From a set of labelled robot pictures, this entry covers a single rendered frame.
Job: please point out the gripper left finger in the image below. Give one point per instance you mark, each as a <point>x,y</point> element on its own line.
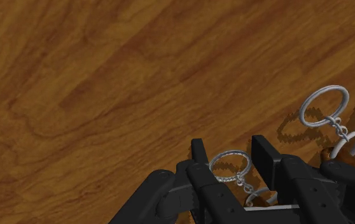
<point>210,189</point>

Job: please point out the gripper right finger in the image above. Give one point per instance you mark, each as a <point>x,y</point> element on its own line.
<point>301,180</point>

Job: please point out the silver keyring with brown fob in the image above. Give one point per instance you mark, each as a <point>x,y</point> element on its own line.
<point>338,125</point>

